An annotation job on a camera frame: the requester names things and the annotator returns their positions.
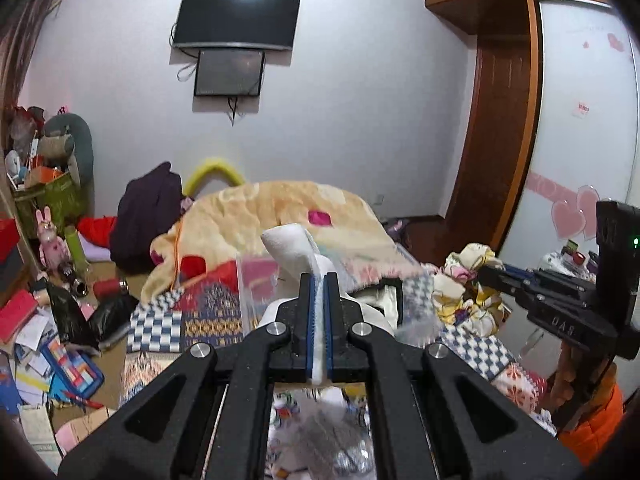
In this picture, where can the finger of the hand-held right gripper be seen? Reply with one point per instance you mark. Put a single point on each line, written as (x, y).
(520, 273)
(500, 282)

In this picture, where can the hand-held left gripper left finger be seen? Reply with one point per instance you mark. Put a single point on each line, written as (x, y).
(312, 312)

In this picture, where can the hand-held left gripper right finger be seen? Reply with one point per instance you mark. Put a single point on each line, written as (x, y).
(330, 312)

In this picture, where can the white sock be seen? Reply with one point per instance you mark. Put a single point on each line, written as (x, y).
(290, 245)

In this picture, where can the person's right forearm orange sleeve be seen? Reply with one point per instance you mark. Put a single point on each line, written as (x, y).
(597, 425)

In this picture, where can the person's right hand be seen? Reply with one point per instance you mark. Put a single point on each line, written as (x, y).
(564, 375)

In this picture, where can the yellow floral cloth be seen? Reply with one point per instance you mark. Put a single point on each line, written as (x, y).
(465, 280)

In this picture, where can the white cloth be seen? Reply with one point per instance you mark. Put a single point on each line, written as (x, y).
(382, 305)

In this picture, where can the clear plastic box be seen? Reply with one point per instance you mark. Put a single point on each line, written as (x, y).
(255, 280)

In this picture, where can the pink heart stickers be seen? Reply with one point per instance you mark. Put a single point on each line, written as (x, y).
(567, 220)

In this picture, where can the beige fleece blanket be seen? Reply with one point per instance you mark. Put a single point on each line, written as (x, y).
(280, 205)

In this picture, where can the brown wooden wardrobe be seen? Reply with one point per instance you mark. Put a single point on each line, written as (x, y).
(495, 135)

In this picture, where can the white sliding wardrobe door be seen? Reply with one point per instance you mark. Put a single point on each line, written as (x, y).
(580, 135)

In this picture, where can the patchwork checkered quilt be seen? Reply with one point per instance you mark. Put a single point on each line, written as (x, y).
(155, 325)

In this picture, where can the yellow foam tube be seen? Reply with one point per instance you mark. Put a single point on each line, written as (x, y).
(220, 165)

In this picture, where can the dark purple jacket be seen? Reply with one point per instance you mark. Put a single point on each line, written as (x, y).
(145, 215)

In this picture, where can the black plastic bag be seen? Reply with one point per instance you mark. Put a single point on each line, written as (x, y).
(107, 317)

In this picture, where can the red thermos flask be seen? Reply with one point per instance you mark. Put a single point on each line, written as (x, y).
(107, 288)

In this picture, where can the red cloth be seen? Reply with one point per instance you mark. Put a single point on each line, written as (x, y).
(97, 232)

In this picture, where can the green bottle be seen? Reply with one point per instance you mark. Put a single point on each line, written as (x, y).
(77, 250)

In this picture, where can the blue pencil case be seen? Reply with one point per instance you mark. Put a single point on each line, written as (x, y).
(70, 370)

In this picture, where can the small black monitor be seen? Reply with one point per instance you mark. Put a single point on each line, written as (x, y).
(229, 72)

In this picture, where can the pink bunny doll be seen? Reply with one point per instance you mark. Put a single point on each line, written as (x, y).
(50, 245)

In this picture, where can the green storage box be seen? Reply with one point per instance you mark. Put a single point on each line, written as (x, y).
(57, 200)

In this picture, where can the pile of papers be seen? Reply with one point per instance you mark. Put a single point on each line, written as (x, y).
(30, 370)

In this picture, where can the grey neck pillow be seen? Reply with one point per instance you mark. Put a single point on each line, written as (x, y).
(82, 135)

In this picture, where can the red book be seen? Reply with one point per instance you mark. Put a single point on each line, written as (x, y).
(15, 315)

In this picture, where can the brown plush toy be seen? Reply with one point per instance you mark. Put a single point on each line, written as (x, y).
(55, 146)

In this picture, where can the white wall socket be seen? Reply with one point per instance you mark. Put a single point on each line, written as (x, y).
(378, 199)

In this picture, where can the black wall television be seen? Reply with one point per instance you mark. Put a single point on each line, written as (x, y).
(235, 15)

